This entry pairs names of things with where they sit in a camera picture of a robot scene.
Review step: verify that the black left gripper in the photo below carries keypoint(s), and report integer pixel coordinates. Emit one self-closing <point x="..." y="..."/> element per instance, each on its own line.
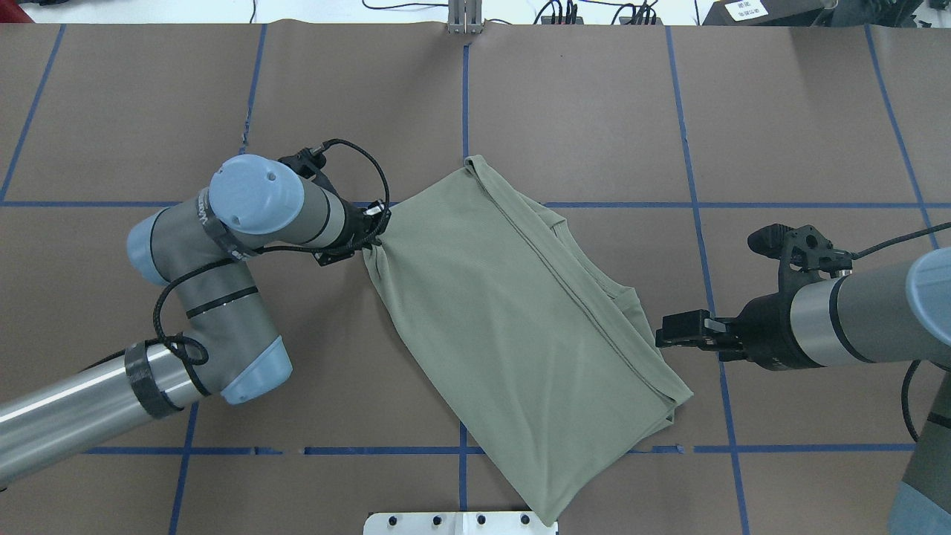
<point x="358" y="229"/>

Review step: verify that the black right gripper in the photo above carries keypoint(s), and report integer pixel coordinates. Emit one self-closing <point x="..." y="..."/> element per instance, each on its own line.
<point x="765" y="332"/>

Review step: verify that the olive green long-sleeve shirt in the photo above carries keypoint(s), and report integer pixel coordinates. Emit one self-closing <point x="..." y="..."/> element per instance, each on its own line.
<point x="550" y="364"/>

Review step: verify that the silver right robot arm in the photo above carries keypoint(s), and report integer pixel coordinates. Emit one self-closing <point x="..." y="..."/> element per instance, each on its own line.
<point x="893" y="314"/>

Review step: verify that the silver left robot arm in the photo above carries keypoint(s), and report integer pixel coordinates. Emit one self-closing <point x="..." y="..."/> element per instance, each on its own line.
<point x="213" y="334"/>

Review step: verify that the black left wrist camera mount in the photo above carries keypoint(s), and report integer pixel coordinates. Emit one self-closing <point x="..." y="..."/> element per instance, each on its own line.
<point x="308" y="164"/>

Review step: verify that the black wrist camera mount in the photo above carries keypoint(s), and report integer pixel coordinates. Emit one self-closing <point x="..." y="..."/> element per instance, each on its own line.
<point x="308" y="164"/>
<point x="805" y="256"/>

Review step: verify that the grey aluminium frame post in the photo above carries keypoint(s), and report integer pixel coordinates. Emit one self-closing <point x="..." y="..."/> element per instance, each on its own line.
<point x="465" y="17"/>

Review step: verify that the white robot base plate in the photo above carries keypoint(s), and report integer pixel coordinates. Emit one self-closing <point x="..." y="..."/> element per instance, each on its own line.
<point x="458" y="522"/>

